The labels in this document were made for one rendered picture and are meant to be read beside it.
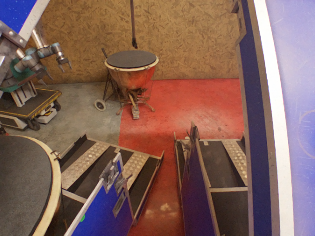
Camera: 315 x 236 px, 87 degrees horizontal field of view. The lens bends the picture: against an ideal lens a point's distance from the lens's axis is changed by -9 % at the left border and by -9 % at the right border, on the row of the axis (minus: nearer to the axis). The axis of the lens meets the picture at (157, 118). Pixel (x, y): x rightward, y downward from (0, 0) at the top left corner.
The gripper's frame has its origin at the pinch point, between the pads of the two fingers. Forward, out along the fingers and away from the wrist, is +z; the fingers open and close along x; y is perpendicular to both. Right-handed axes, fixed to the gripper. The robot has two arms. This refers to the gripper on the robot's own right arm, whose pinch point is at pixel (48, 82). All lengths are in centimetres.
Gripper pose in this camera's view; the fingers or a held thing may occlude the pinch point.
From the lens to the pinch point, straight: 232.8
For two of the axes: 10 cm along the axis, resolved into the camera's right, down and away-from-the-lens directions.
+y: -9.1, 2.5, 3.3
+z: 4.1, 6.7, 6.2
